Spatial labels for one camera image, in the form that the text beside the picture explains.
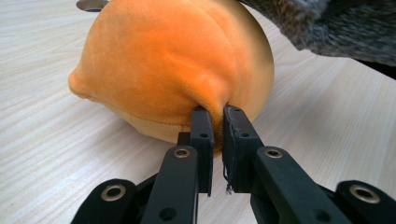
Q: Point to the orange plush toy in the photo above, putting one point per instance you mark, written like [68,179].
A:
[168,65]

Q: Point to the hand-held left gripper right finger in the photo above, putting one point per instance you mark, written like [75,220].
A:
[239,155]

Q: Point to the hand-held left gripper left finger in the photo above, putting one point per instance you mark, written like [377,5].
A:
[204,155]

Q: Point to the grey fuzzy towel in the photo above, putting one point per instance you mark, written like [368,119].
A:
[342,34]

